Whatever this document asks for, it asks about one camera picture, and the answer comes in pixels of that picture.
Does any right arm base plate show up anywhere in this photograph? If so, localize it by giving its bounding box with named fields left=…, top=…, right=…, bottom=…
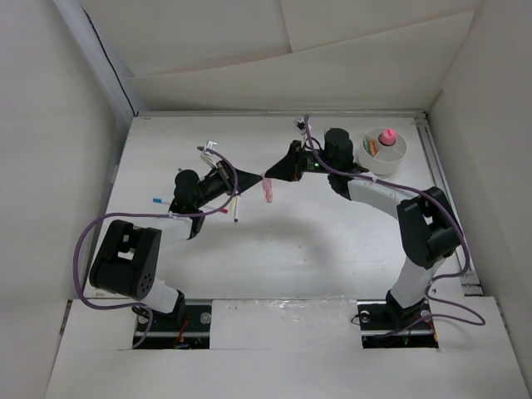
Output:
left=351, top=301, right=439, bottom=349

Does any purple capped white pen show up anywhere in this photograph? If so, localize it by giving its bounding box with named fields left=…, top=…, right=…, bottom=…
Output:
left=233, top=196, right=239, bottom=223

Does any pink capped glue bottle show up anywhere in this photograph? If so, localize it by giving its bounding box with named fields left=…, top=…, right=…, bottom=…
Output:
left=378, top=129, right=397, bottom=146

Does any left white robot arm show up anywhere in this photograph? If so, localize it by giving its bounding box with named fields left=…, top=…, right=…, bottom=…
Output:
left=89, top=161, right=262, bottom=330

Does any white round divided container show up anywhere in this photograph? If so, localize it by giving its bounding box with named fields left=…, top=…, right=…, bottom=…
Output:
left=357, top=128, right=407, bottom=176

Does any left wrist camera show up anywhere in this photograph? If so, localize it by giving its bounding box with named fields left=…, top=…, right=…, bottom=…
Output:
left=197, top=140, right=217, bottom=168

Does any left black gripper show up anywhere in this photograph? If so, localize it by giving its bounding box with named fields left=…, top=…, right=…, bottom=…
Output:
left=194, top=160, right=262, bottom=209

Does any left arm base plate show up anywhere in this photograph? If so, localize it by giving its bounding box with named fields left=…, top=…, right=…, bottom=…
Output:
left=132, top=302, right=212, bottom=350

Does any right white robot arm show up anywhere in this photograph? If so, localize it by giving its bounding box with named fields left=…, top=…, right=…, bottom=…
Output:
left=265, top=128, right=463, bottom=330

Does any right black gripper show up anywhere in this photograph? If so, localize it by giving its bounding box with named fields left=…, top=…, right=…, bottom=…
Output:
left=265, top=140, right=336, bottom=182

